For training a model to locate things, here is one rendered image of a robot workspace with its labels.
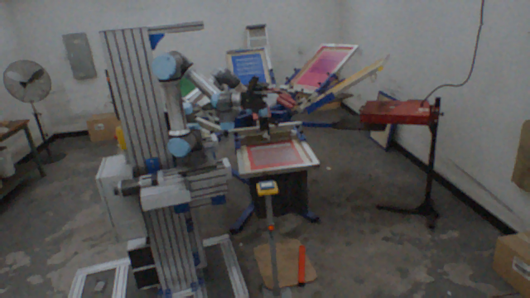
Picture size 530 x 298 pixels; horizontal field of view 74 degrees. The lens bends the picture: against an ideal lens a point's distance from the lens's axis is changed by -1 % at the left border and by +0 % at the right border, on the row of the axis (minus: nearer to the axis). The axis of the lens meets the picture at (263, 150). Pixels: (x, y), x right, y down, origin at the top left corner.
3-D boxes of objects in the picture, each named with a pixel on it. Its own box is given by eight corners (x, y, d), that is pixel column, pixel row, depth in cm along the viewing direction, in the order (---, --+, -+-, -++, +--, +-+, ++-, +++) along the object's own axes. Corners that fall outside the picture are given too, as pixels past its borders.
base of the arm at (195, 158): (183, 168, 202) (180, 152, 198) (181, 158, 215) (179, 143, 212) (209, 163, 205) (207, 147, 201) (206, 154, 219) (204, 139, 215)
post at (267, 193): (293, 303, 264) (286, 191, 228) (264, 308, 262) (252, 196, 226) (288, 282, 284) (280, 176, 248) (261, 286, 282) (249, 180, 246)
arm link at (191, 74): (167, 59, 194) (233, 120, 201) (158, 62, 184) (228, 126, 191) (180, 43, 189) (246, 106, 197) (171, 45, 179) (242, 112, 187)
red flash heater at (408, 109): (432, 112, 337) (433, 99, 332) (432, 127, 299) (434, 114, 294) (367, 110, 361) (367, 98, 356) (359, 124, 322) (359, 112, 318)
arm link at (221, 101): (216, 107, 184) (214, 90, 181) (236, 106, 182) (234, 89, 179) (211, 111, 177) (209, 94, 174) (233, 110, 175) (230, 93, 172)
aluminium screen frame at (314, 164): (320, 168, 256) (320, 163, 255) (239, 179, 252) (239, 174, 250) (297, 133, 329) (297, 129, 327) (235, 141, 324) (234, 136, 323)
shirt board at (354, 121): (388, 124, 355) (389, 116, 352) (384, 138, 321) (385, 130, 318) (267, 118, 407) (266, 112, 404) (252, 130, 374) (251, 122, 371)
